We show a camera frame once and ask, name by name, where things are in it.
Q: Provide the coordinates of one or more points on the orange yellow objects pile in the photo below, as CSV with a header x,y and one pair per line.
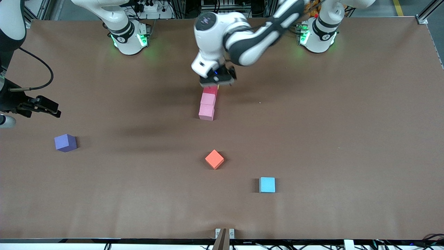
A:
x,y
312,10

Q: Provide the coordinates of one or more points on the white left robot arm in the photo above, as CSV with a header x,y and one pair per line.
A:
x,y
321,43

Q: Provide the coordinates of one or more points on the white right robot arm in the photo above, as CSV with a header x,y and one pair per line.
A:
x,y
128,45

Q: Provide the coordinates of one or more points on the red foam cube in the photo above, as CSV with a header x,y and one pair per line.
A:
x,y
210,90

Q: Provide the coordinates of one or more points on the brown table cover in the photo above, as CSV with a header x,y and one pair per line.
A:
x,y
104,208

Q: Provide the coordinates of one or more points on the pink foam cube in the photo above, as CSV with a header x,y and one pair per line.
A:
x,y
206,112
208,99

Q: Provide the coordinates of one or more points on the white power strip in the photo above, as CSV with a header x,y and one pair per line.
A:
x,y
158,8

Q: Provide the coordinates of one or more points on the aluminium frame profile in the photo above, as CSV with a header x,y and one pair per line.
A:
x,y
422,20

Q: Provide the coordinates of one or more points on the small metal bracket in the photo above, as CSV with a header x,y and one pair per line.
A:
x,y
217,233

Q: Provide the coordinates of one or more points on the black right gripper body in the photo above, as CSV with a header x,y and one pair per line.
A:
x,y
10,100

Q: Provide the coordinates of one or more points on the light blue foam cube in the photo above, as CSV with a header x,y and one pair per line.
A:
x,y
267,184

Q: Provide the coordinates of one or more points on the orange foam cube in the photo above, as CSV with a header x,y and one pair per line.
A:
x,y
214,158

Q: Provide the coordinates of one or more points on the small white box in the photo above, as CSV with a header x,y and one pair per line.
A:
x,y
348,246

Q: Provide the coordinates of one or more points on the brown camera stand pole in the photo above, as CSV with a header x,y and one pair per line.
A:
x,y
222,243

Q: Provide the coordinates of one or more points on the purple foam cube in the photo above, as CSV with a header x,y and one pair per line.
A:
x,y
65,142

